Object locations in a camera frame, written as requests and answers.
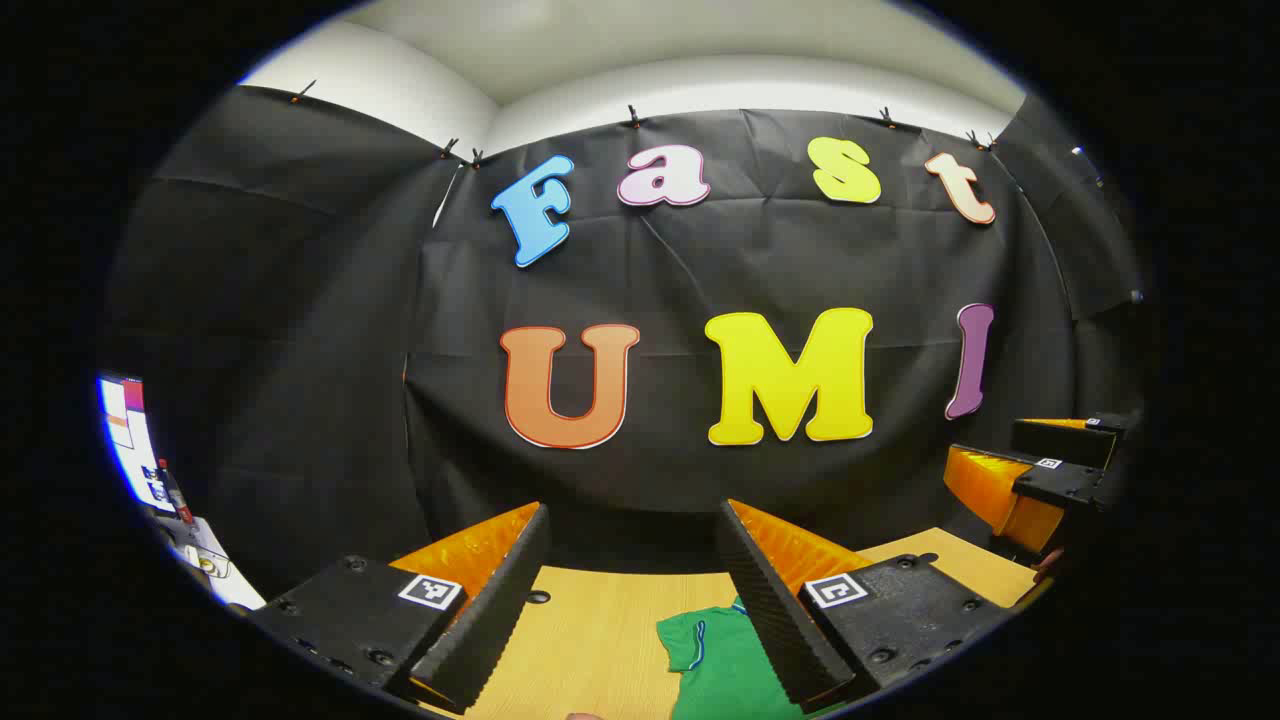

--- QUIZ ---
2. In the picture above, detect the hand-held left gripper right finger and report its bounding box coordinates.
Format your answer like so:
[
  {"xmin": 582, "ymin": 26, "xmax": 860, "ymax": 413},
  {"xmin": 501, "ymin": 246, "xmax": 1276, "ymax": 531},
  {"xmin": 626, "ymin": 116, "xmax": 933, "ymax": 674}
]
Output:
[{"xmin": 715, "ymin": 498, "xmax": 1011, "ymax": 713}]

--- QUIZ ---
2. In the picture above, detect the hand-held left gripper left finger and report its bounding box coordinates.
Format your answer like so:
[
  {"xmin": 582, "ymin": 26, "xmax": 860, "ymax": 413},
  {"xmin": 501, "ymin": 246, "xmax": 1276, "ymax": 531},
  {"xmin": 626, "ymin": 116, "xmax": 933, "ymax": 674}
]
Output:
[{"xmin": 248, "ymin": 502, "xmax": 551, "ymax": 715}]

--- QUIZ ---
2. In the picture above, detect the green T-shirt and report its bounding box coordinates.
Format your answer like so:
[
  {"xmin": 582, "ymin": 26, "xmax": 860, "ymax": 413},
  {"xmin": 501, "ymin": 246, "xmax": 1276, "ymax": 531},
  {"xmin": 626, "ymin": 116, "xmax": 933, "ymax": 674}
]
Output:
[{"xmin": 657, "ymin": 597, "xmax": 846, "ymax": 720}]

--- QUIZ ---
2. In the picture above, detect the white side desk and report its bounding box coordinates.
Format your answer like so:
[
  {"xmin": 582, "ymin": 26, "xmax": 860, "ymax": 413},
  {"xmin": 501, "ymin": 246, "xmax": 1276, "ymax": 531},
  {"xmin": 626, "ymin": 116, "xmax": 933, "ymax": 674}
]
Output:
[{"xmin": 155, "ymin": 515, "xmax": 266, "ymax": 611}]

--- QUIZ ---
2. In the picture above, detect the black backdrop cloth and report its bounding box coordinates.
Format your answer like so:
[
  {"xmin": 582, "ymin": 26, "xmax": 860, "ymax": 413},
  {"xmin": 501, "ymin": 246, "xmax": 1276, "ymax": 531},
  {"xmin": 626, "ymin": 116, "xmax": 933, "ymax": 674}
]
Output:
[{"xmin": 100, "ymin": 85, "xmax": 1146, "ymax": 601}]

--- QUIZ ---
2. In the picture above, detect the red bottle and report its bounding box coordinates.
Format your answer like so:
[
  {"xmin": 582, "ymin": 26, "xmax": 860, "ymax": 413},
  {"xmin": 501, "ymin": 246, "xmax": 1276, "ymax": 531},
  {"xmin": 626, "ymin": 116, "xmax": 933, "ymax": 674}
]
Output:
[{"xmin": 160, "ymin": 460, "xmax": 193, "ymax": 526}]

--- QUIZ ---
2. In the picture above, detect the computer monitor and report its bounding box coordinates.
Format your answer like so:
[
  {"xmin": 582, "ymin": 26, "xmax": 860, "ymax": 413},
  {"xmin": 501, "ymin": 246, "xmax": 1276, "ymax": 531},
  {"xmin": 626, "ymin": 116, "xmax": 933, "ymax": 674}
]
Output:
[{"xmin": 97, "ymin": 375, "xmax": 179, "ymax": 516}]

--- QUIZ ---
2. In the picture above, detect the row of black cloth clips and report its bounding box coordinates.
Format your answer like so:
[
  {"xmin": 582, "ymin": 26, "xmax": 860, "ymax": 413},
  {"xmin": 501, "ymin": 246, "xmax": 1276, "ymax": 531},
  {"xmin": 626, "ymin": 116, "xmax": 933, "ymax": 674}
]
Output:
[{"xmin": 290, "ymin": 80, "xmax": 1001, "ymax": 169}]

